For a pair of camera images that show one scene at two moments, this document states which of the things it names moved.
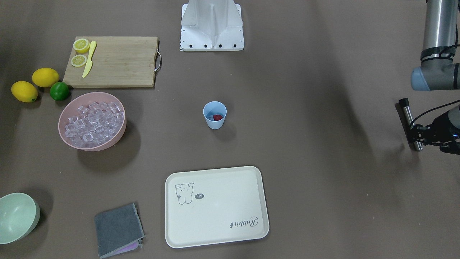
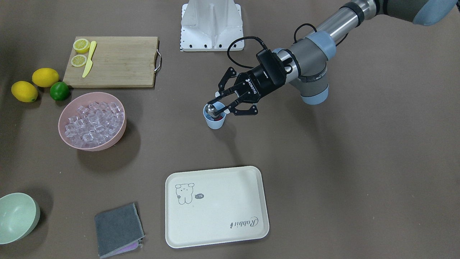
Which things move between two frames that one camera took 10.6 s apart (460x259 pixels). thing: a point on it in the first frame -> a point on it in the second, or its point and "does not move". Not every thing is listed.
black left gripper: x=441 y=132 -> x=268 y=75
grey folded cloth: x=118 y=230 does not move
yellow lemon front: x=24 y=91 does not move
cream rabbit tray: x=212 y=207 does not move
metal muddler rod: x=405 y=103 -> x=210 y=109
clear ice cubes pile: x=94 y=124 does not move
